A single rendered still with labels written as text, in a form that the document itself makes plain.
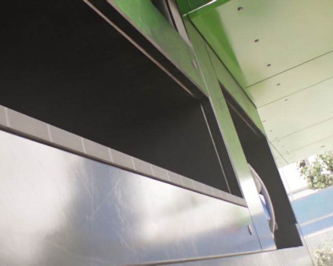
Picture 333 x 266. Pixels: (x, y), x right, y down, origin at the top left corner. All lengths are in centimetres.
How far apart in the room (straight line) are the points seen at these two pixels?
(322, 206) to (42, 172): 566
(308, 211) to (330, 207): 27
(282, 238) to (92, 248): 125
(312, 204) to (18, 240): 571
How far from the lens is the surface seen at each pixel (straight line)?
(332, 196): 589
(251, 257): 71
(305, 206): 590
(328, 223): 773
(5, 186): 24
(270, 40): 126
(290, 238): 151
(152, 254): 37
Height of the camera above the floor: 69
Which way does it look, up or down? 23 degrees up
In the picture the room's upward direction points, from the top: 16 degrees counter-clockwise
